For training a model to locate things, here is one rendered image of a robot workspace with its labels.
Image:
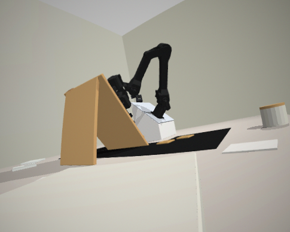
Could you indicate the white round container with tan lid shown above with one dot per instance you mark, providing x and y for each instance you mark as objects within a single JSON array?
[{"x": 274, "y": 115}]

